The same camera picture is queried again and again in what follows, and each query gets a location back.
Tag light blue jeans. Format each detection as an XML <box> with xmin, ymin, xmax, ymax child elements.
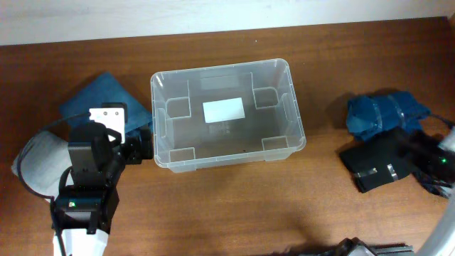
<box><xmin>21</xmin><ymin>131</ymin><xmax>72</xmax><ymax>198</ymax></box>

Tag black taped clothing bundle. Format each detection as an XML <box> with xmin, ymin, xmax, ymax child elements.
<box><xmin>338</xmin><ymin>128</ymin><xmax>419</xmax><ymax>193</ymax></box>

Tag blue taped clothing bundle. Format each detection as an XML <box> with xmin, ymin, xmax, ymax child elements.
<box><xmin>346</xmin><ymin>91</ymin><xmax>431</xmax><ymax>141</ymax></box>

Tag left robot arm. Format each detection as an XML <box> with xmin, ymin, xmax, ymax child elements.
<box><xmin>50</xmin><ymin>102</ymin><xmax>153</xmax><ymax>255</ymax></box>

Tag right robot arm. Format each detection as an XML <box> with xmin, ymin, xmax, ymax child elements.
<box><xmin>402</xmin><ymin>131</ymin><xmax>454</xmax><ymax>256</ymax></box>

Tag clear plastic storage container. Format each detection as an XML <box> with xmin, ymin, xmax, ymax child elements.
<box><xmin>150</xmin><ymin>58</ymin><xmax>306</xmax><ymax>173</ymax></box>

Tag white label in container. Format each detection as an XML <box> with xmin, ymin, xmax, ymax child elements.
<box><xmin>203</xmin><ymin>97</ymin><xmax>245</xmax><ymax>124</ymax></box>

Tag dark blue folded jeans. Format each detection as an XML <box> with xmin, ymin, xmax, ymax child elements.
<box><xmin>59</xmin><ymin>73</ymin><xmax>153</xmax><ymax>137</ymax></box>

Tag dark navy clothing bundle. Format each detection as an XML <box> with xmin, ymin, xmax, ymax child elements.
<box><xmin>413</xmin><ymin>166</ymin><xmax>454</xmax><ymax>198</ymax></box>

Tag left black camera cable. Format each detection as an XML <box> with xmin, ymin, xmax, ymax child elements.
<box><xmin>16</xmin><ymin>111</ymin><xmax>90</xmax><ymax>256</ymax></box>

